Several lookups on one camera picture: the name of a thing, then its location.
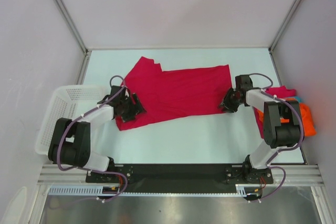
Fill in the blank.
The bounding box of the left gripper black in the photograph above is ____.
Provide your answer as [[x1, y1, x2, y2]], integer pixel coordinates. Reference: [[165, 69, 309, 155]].
[[120, 93, 146, 123]]

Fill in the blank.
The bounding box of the crimson red t shirt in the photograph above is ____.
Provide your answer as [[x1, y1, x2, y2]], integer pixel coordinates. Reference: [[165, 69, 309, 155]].
[[116, 57, 232, 131]]

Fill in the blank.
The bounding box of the white perforated plastic basket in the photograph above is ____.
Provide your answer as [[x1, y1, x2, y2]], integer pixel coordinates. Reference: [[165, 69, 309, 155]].
[[35, 85, 107, 155]]

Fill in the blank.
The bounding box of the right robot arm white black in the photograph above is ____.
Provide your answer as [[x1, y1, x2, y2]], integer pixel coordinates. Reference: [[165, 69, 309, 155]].
[[219, 73, 305, 184]]

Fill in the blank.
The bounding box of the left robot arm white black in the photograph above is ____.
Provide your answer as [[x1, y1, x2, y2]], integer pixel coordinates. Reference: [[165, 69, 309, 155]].
[[48, 86, 145, 182]]

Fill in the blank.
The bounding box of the folded magenta t shirt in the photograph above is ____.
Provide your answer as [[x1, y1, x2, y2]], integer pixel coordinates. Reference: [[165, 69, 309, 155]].
[[253, 86, 297, 139]]

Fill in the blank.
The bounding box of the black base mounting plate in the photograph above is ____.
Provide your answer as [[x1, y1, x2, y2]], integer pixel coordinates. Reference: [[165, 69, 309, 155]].
[[86, 163, 274, 194]]

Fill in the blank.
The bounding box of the folded teal t shirt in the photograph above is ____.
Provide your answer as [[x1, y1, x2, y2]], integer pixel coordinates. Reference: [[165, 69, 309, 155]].
[[293, 96, 303, 103]]

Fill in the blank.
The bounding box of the folded orange t shirt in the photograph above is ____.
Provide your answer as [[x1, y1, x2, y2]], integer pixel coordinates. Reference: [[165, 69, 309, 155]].
[[256, 97, 317, 137]]

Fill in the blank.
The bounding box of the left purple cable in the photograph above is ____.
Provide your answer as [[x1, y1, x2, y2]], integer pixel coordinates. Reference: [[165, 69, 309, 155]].
[[57, 75, 129, 204]]

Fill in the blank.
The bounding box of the white slotted cable duct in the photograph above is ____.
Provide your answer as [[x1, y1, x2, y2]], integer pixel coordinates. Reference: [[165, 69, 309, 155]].
[[48, 185, 247, 197]]

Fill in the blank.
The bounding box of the aluminium extrusion rail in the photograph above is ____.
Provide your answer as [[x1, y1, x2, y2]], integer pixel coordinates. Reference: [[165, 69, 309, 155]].
[[37, 165, 324, 187]]

